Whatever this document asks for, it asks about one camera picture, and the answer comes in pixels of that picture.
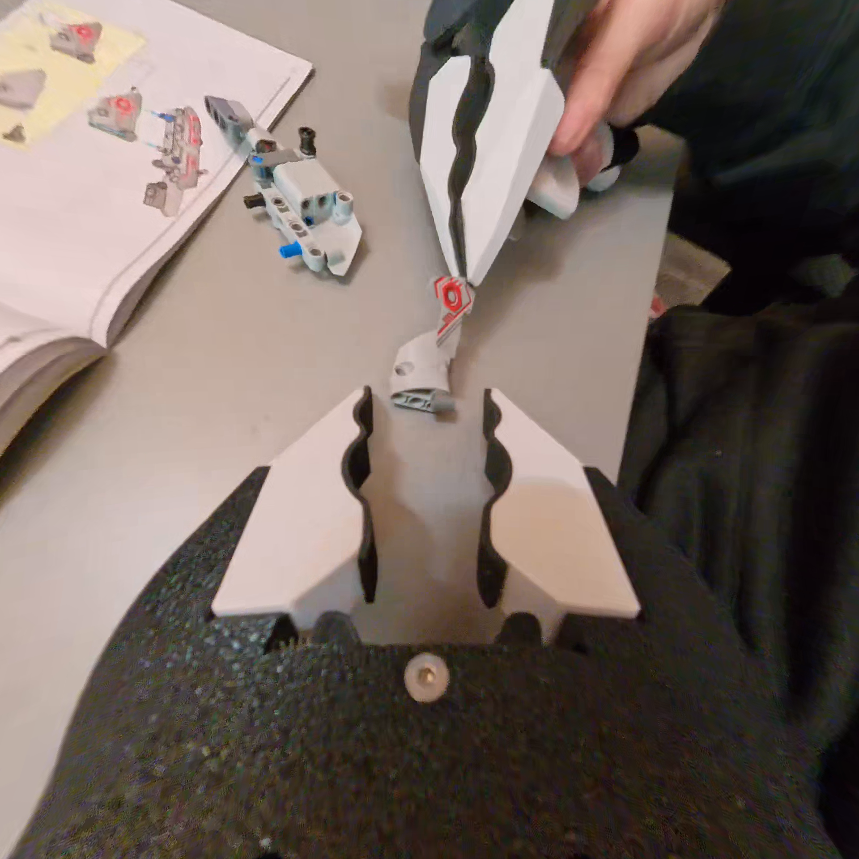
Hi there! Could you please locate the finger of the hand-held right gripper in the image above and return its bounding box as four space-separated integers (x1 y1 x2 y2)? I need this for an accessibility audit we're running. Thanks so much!
462 0 568 286
418 55 498 279

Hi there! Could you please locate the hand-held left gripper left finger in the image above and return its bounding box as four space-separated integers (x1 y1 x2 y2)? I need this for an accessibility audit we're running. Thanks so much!
210 386 378 630

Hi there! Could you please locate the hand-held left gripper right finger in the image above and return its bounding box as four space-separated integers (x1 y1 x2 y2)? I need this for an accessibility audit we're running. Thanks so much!
475 387 643 644

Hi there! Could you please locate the grey curved toy panel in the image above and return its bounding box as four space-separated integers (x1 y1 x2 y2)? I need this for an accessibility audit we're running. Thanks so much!
389 332 459 415

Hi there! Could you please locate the person's right forearm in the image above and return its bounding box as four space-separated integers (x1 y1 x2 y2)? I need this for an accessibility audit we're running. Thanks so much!
631 0 859 196

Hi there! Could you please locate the grey desk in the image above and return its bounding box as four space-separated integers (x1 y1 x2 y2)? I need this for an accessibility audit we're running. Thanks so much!
0 0 675 859

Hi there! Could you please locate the person's right hand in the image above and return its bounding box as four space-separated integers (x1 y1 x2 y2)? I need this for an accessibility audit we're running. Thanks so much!
545 0 727 196

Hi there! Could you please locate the grey toy brick assembly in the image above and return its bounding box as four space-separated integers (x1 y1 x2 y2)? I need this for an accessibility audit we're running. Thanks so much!
203 94 365 278

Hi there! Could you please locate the black hoodie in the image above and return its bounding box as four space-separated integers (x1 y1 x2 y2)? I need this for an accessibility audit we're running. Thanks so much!
617 188 859 859

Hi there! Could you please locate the instruction booklet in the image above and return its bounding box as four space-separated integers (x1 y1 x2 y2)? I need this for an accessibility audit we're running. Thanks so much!
0 0 316 459

